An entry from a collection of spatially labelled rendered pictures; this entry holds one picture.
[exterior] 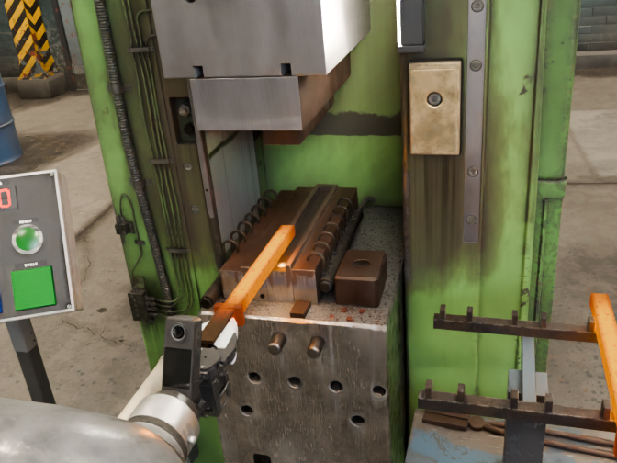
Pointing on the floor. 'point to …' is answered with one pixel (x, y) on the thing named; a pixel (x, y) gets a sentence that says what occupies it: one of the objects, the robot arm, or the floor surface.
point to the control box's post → (30, 360)
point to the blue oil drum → (10, 148)
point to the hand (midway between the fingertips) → (224, 319)
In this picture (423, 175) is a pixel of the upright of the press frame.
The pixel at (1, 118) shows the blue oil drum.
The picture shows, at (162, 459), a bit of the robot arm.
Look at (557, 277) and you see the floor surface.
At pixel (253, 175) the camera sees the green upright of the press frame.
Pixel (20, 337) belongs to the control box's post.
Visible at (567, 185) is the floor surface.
